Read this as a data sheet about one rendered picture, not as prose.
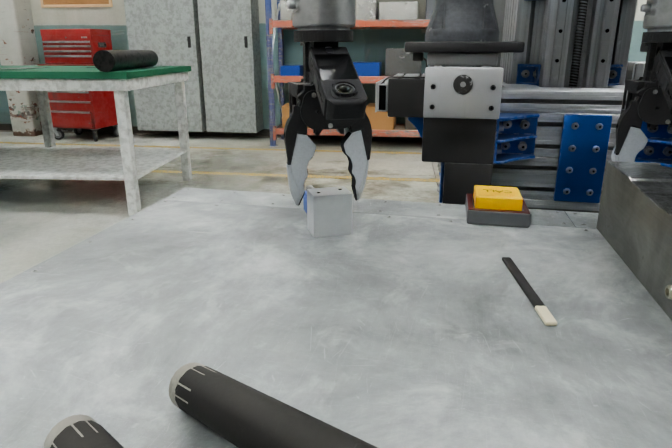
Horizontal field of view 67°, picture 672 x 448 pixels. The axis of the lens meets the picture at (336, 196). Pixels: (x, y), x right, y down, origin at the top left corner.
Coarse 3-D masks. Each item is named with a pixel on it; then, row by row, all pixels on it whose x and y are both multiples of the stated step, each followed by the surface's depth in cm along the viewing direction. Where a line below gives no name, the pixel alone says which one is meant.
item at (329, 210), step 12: (312, 192) 63; (324, 192) 63; (336, 192) 63; (348, 192) 63; (312, 204) 62; (324, 204) 62; (336, 204) 62; (348, 204) 63; (312, 216) 62; (324, 216) 62; (336, 216) 63; (348, 216) 63; (312, 228) 63; (324, 228) 63; (336, 228) 63; (348, 228) 63
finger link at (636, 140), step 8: (632, 128) 66; (632, 136) 66; (640, 136) 66; (624, 144) 66; (632, 144) 66; (640, 144) 66; (624, 152) 67; (632, 152) 66; (616, 160) 67; (624, 160) 67; (632, 160) 67
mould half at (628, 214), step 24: (624, 168) 59; (648, 168) 59; (624, 192) 57; (648, 192) 51; (600, 216) 64; (624, 216) 56; (648, 216) 50; (624, 240) 56; (648, 240) 49; (648, 264) 49; (648, 288) 49
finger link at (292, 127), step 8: (296, 112) 60; (288, 120) 60; (296, 120) 60; (288, 128) 60; (296, 128) 60; (304, 128) 60; (288, 136) 60; (296, 136) 60; (288, 144) 60; (288, 152) 61; (288, 160) 61
